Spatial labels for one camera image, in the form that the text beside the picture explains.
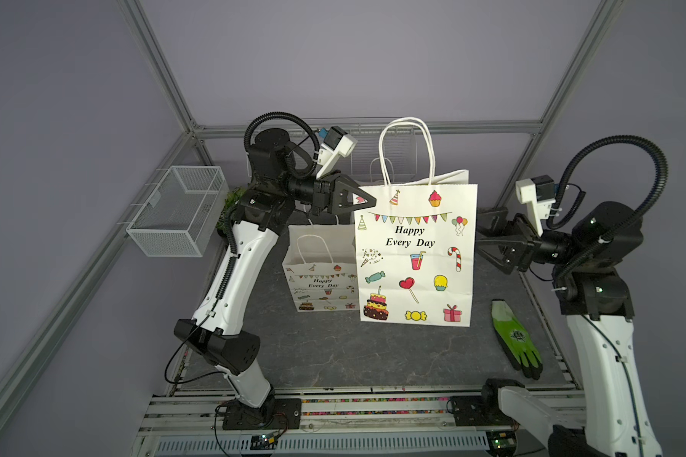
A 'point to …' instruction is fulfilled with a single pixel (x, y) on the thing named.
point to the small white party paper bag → (320, 265)
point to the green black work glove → (517, 339)
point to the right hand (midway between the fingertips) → (465, 231)
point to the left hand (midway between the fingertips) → (375, 208)
